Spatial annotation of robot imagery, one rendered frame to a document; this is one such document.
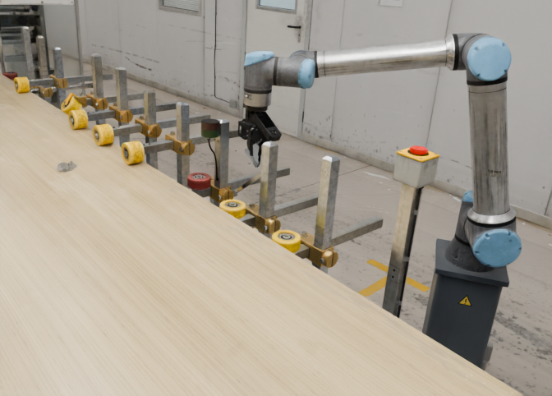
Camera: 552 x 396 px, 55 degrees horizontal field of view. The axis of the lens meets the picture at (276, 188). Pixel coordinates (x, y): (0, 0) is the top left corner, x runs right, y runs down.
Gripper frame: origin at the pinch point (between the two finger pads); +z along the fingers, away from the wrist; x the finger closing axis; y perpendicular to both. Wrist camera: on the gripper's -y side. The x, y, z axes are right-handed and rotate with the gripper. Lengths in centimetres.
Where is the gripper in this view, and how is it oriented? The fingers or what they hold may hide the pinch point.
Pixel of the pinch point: (258, 164)
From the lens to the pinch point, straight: 179.8
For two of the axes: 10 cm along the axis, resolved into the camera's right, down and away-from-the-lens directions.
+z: -0.6, 9.2, 3.9
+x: -7.6, 2.1, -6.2
